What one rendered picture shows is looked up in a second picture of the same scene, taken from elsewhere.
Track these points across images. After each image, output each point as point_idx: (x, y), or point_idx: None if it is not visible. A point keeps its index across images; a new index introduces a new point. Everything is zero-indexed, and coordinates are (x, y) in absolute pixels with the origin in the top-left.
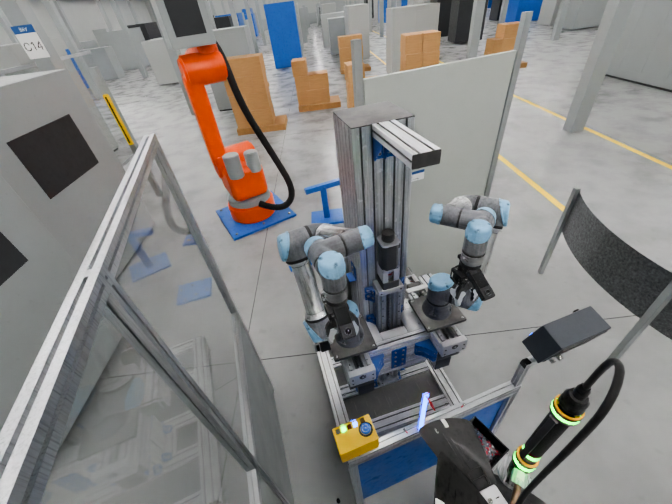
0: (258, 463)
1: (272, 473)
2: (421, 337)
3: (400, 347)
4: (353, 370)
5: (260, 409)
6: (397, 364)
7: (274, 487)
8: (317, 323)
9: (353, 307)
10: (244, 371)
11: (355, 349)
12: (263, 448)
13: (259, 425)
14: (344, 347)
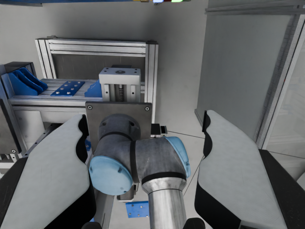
0: (286, 13)
1: (240, 26)
2: (23, 98)
3: (59, 96)
4: (130, 84)
5: (233, 89)
6: (76, 82)
7: (244, 10)
8: (169, 169)
9: (95, 177)
10: (261, 130)
11: (117, 110)
12: (251, 45)
13: (247, 70)
14: (132, 117)
